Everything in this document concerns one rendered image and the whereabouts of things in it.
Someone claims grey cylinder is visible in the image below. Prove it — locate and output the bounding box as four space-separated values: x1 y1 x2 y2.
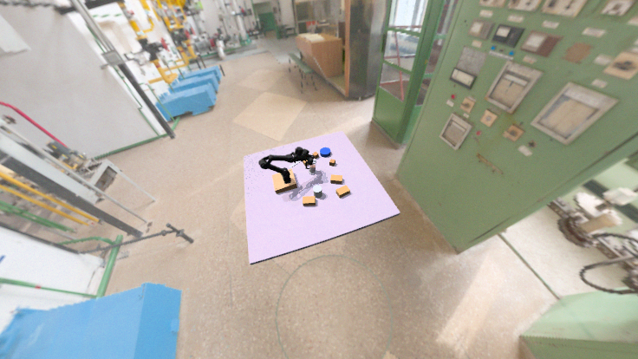
313 185 322 199

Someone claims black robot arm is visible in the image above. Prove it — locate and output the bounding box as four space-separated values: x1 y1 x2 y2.
258 147 309 184

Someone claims glass coffee press with black knob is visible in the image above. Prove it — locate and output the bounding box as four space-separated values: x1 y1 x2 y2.
306 159 316 174

